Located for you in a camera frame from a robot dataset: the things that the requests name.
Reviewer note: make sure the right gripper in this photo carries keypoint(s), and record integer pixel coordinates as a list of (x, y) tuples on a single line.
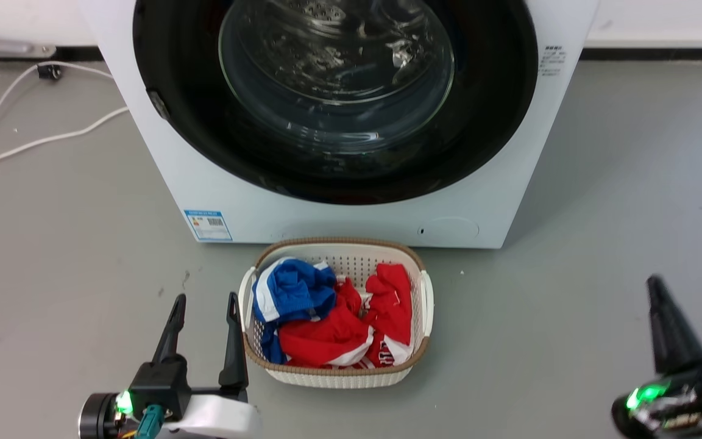
[(686, 402)]

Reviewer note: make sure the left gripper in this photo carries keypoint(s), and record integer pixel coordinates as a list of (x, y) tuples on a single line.
[(162, 387)]

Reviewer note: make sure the white front-load washing machine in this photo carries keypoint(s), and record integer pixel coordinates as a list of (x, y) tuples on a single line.
[(339, 221)]

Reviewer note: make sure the round black glass washer door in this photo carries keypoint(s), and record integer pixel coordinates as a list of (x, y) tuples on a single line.
[(485, 122)]

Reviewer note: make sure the blue and white garment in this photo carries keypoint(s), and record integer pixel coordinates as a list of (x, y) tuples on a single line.
[(293, 291)]

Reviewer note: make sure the blue energy label sticker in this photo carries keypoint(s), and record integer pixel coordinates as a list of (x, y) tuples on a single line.
[(208, 225)]

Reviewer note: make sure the red garment with white trim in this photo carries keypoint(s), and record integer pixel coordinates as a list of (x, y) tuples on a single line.
[(323, 338)]

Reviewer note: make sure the white plastic laundry basket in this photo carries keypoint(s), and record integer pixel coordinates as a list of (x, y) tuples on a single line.
[(334, 375)]

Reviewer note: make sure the red garment with white print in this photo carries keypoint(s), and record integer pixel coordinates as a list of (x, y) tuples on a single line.
[(392, 305)]

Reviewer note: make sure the small text label sticker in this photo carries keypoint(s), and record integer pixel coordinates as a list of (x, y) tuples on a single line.
[(551, 60)]

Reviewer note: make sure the small black plug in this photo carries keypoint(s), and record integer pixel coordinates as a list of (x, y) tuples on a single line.
[(50, 72)]

